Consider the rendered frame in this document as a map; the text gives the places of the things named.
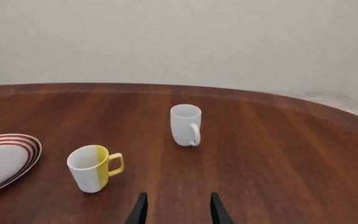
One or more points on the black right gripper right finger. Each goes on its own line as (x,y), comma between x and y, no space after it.
(220,212)

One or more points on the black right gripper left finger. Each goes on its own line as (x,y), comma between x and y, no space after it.
(139,211)

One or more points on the white and yellow mug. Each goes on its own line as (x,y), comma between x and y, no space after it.
(87,171)

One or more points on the white plate with red rings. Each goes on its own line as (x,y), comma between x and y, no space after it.
(3,163)

